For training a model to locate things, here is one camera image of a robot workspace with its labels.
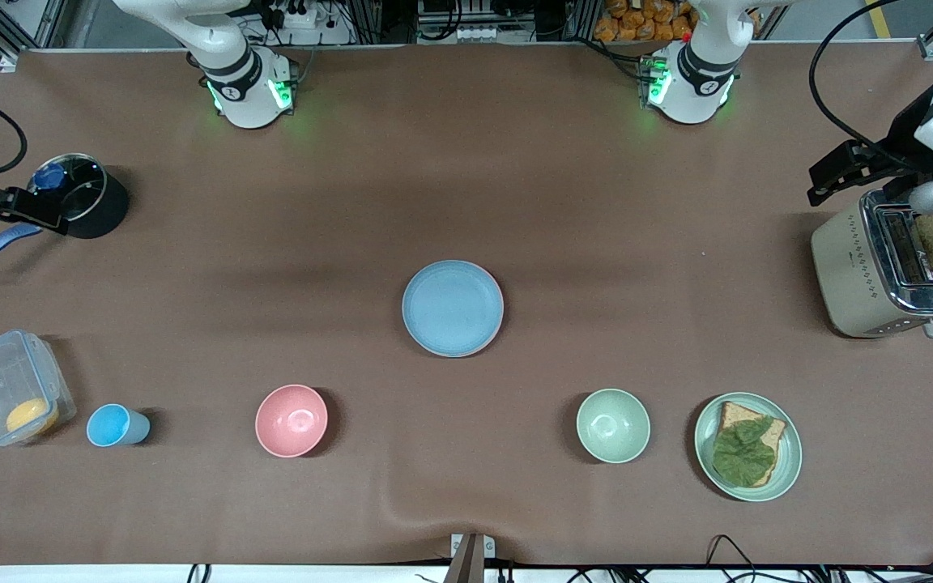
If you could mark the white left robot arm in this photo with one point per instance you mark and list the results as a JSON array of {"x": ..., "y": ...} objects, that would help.
[{"x": 693, "y": 81}]

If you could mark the pink bowl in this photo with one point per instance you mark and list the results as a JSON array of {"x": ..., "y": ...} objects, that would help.
[{"x": 291, "y": 421}]

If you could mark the green lettuce leaf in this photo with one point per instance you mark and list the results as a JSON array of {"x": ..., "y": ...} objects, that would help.
[{"x": 743, "y": 453}]

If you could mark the blue cup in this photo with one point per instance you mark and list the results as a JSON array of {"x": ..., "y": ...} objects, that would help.
[{"x": 110, "y": 425}]

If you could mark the blue plate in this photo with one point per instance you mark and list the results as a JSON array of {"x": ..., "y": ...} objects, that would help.
[{"x": 452, "y": 308}]

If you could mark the glass lid with blue knob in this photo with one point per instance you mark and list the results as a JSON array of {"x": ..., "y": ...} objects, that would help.
[{"x": 78, "y": 182}]

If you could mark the orange snack packets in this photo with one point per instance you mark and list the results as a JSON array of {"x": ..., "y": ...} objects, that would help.
[{"x": 645, "y": 20}]

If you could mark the beige chrome toaster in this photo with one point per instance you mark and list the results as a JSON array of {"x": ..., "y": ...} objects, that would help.
[{"x": 847, "y": 275}]

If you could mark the small white power strip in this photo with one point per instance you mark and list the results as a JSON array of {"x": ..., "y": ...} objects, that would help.
[{"x": 476, "y": 34}]

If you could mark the yellow round food item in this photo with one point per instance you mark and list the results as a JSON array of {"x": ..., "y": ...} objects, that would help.
[{"x": 31, "y": 415}]

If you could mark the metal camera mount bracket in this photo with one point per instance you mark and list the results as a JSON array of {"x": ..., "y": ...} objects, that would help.
[{"x": 470, "y": 559}]

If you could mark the toast bread slice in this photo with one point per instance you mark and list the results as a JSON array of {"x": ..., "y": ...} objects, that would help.
[{"x": 732, "y": 413}]

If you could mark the green bowl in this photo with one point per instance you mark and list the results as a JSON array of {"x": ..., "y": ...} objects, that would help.
[{"x": 613, "y": 426}]

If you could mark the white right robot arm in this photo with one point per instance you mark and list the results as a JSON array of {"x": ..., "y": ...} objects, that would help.
[{"x": 244, "y": 97}]

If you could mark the white power strip with plugs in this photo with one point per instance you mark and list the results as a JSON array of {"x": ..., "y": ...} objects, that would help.
[{"x": 300, "y": 12}]

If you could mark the brown table mat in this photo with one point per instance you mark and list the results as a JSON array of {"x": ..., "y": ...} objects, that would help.
[{"x": 466, "y": 162}]

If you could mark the green plate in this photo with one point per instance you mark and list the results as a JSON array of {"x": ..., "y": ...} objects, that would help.
[{"x": 790, "y": 453}]

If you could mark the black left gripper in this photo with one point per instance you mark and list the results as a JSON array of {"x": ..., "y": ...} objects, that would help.
[{"x": 894, "y": 159}]

